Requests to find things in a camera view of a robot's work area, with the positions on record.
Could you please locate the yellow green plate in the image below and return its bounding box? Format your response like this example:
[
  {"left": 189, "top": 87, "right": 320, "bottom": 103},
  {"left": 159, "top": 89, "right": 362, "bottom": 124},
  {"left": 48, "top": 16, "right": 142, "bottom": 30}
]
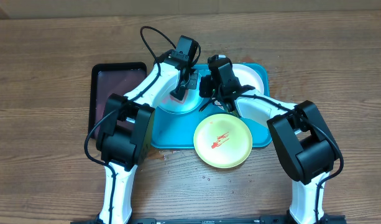
[{"left": 193, "top": 114, "right": 252, "bottom": 169}]

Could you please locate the teal serving tray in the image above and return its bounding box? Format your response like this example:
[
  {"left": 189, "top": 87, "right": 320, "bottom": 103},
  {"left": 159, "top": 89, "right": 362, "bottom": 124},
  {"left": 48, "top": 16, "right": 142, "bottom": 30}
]
[{"left": 151, "top": 70, "right": 270, "bottom": 149}]

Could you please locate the white plate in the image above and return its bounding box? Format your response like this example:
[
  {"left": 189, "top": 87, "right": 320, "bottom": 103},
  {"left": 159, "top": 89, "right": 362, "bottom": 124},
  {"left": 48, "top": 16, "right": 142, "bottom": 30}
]
[{"left": 232, "top": 63, "right": 266, "bottom": 94}]

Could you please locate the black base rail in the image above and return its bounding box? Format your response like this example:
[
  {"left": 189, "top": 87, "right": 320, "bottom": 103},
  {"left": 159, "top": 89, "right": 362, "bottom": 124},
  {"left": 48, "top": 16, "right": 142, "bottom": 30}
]
[{"left": 71, "top": 214, "right": 347, "bottom": 224}]

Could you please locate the green and orange sponge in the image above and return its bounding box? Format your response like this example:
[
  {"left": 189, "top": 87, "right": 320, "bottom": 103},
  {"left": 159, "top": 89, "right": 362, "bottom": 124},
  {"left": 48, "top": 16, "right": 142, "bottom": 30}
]
[{"left": 162, "top": 90, "right": 188, "bottom": 104}]

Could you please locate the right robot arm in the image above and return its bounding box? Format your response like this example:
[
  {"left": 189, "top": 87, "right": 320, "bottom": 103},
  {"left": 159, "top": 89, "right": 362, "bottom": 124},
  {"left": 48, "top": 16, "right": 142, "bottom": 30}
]
[{"left": 200, "top": 55, "right": 345, "bottom": 223}]

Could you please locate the light blue plate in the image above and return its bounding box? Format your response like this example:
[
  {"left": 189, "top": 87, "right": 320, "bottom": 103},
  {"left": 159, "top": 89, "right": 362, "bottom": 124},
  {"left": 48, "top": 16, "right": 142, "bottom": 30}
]
[{"left": 158, "top": 69, "right": 203, "bottom": 114}]

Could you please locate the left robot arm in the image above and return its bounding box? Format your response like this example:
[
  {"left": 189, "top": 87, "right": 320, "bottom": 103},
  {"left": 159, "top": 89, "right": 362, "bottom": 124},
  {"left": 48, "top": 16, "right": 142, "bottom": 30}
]
[{"left": 96, "top": 35, "right": 200, "bottom": 223}]

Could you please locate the black rectangular tray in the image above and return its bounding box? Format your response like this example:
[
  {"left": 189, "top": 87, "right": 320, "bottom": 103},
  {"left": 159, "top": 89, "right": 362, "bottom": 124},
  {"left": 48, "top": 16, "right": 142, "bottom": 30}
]
[{"left": 88, "top": 62, "right": 147, "bottom": 133}]

